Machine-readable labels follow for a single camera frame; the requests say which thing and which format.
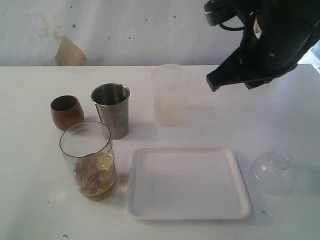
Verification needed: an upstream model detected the stainless steel cup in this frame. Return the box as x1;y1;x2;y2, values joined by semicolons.
91;83;130;140

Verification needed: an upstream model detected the white plastic tray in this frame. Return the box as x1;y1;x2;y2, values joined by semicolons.
126;147;251;221

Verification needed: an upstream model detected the clear plastic shaker body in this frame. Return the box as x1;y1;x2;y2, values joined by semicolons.
59;121;117;202

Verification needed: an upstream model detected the translucent plastic cup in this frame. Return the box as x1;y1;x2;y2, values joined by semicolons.
151;64;189;127

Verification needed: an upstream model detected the brown wooden cup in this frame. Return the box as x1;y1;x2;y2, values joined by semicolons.
50;95;84;131

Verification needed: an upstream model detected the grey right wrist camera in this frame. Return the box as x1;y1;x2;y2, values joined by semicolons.
203;0;236;27

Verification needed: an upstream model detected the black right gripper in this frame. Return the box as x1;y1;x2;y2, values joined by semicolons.
206;0;320;92

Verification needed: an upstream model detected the clear plastic shaker lid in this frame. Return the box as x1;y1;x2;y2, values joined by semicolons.
251;148;295;191

